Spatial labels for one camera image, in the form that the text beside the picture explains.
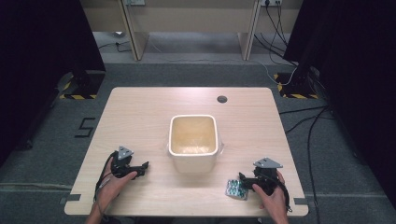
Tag black stand base striped tape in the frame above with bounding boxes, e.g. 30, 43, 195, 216
58, 69, 106, 101
273, 71, 320, 100

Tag bundle of black wall cables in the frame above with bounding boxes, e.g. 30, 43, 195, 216
252, 2, 298, 67

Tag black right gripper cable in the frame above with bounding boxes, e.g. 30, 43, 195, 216
276, 177, 294, 214

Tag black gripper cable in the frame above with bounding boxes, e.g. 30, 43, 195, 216
276, 177, 294, 214
92, 151, 116, 203

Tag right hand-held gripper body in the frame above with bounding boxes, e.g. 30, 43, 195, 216
246, 157, 284, 196

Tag short black floor cable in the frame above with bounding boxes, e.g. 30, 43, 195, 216
98, 40, 133, 54

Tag person's right hand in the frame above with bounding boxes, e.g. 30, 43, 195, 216
251, 170, 290, 219

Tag long black floor cables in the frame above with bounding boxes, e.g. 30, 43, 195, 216
277, 105, 332, 224

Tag person's left hand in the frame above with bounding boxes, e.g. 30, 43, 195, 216
93, 156, 138, 215

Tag beige wooden desk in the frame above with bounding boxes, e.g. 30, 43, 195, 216
78, 0, 304, 62

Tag black tape floor mark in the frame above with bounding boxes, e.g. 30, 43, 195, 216
74, 117, 97, 139

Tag black curtain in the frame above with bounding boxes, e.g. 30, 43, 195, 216
282, 0, 396, 210
0, 0, 106, 167

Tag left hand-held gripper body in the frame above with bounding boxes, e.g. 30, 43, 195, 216
110, 146, 138, 180

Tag silver pill blister pack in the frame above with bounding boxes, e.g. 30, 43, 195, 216
224, 178, 249, 201

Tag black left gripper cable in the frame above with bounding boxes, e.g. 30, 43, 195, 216
92, 151, 116, 203

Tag white square plastic bin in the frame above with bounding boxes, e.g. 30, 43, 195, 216
167, 114, 225, 175

